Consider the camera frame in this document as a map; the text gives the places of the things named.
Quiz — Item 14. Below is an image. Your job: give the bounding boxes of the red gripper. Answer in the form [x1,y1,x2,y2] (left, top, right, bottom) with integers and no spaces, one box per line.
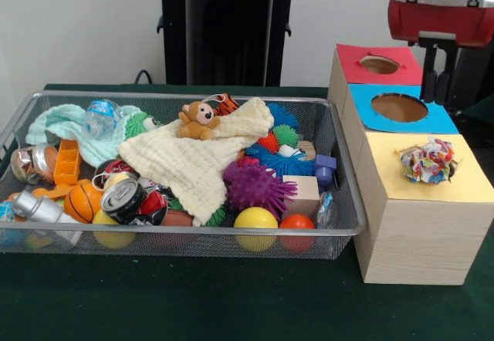
[387,0,494,106]

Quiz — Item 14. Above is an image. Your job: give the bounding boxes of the cloth with colourful print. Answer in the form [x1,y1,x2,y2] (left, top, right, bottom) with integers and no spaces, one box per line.
[399,136,459,185]

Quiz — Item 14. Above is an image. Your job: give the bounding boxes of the wooden box with three holes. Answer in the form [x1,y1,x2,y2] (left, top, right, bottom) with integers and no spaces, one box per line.
[327,43,494,286]

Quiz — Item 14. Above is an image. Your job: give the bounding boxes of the silver mesh bin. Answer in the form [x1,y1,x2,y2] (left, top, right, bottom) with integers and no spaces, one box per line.
[0,90,367,260]

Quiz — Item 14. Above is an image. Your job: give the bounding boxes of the red ball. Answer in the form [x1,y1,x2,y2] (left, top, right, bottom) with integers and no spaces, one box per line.
[279,213,316,252]

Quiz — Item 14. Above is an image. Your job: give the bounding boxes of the purple spiky ball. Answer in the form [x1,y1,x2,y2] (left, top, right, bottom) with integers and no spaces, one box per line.
[222,161,299,213]

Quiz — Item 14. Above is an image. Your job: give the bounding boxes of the yellow ball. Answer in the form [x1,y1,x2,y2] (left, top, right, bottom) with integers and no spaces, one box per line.
[233,206,279,252]

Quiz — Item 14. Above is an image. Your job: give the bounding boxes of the brown monkey plush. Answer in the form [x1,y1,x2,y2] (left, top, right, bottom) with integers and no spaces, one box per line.
[177,100,222,141]

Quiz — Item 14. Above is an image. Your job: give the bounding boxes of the cream waffle cloth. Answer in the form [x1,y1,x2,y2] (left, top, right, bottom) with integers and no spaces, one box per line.
[117,96,276,227]

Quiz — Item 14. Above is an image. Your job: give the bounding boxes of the dark green table cloth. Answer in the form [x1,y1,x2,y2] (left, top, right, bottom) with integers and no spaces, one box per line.
[0,83,494,341]

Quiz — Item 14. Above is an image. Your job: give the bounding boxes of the black soda can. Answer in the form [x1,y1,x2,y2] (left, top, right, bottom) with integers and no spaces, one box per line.
[100,178,148,225]

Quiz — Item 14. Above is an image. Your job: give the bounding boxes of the clear plastic bottle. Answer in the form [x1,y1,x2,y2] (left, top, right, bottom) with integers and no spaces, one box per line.
[82,99,121,140]

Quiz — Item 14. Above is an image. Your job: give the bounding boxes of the orange toy basketball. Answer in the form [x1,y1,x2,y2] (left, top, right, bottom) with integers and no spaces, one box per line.
[63,181,103,225]

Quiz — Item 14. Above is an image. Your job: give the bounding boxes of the orange toy brick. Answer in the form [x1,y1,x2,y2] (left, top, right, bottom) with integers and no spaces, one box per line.
[52,139,82,187]

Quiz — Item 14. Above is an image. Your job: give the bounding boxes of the mint green cloth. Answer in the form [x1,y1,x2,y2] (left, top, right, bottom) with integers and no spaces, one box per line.
[25,103,140,167]

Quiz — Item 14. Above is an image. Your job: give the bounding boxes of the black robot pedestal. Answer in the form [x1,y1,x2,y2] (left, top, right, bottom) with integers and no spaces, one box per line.
[148,0,312,87]

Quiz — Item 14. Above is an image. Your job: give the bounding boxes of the black cable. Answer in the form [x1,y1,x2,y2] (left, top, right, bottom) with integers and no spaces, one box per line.
[134,69,155,86]

